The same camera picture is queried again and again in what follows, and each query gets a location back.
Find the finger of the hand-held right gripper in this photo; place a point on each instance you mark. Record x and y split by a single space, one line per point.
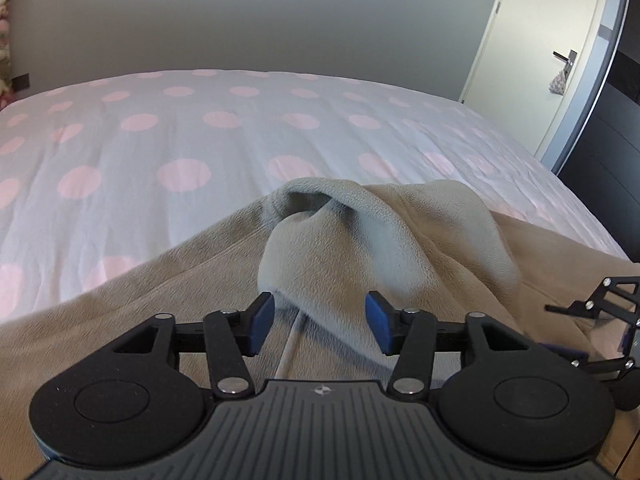
590 364
607 300

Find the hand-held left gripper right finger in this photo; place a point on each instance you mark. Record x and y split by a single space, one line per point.
381 322

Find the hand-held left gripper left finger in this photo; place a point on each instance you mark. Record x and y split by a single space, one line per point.
261 322

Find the beige fleece garment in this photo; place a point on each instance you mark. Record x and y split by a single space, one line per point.
425 240

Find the black wardrobe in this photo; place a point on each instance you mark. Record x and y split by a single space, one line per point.
612 150

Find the pink polka dot bedspread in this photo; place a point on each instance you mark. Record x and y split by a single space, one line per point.
225 160

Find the white door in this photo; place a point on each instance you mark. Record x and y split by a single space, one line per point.
530 35

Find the pastel plush toys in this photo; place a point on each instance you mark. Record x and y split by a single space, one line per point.
4 35

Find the grey door frame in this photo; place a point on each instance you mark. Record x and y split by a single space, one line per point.
585 65

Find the black wall socket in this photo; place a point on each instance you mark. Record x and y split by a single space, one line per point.
21 80

